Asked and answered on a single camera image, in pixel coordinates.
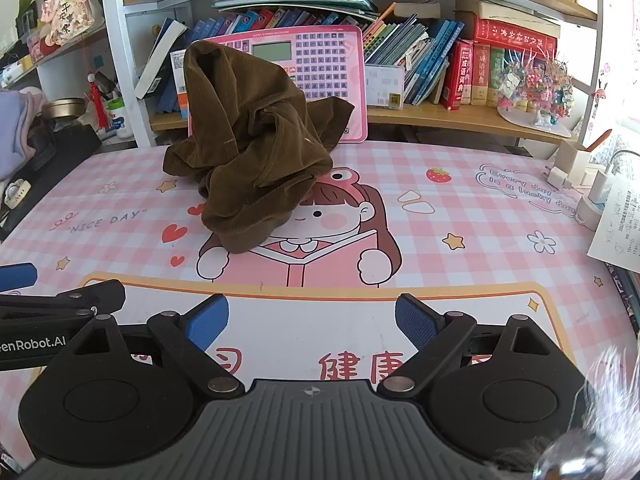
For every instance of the black bag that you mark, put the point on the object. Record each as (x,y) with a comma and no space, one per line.
(65,160)

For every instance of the fluffy white sleeve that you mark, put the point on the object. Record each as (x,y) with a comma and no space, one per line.
(615,400)

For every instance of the stack of leaning blue workbooks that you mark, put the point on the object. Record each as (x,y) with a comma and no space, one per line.
(420,55)

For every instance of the orange and white barcode book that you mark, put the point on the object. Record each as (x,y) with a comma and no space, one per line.
(180,80)

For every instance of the pink plush decoration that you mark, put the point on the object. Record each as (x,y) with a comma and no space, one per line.
(67,10)

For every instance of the lilac cloth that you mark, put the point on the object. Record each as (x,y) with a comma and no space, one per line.
(17,130)

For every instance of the flat-lying red book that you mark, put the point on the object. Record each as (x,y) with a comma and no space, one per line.
(515,35)

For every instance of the thick red dictionary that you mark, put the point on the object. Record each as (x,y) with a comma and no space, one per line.
(457,77)

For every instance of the green dictionary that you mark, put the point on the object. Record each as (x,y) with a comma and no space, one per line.
(496,77)

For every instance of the colourful bead tree ornament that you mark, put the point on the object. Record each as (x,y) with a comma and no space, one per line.
(537,85)

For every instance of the white barcode box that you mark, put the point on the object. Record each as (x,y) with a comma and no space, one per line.
(384,87)

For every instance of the gold round tin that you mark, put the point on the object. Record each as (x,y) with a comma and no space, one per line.
(64,109)

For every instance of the handwritten paper note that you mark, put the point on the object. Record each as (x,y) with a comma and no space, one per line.
(620,230)

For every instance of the pink learning machine toy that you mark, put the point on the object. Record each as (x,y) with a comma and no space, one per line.
(325,70)

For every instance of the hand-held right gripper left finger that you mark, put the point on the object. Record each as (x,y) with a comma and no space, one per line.
(210,322)

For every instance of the white smart watch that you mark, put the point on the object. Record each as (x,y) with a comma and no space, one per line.
(15,193)

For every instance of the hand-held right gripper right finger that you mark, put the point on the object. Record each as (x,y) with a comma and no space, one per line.
(417,321)

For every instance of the white and wood bookshelf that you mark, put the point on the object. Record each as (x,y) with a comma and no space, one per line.
(450,115)

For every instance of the white charger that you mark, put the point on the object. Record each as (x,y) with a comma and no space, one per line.
(601,190)

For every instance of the white plate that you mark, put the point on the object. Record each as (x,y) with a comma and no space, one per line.
(530,122)

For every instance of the row of thin blue books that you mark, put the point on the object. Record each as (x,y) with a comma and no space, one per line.
(260,19)

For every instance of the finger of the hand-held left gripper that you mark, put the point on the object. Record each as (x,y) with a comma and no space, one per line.
(17,277)
(60,302)

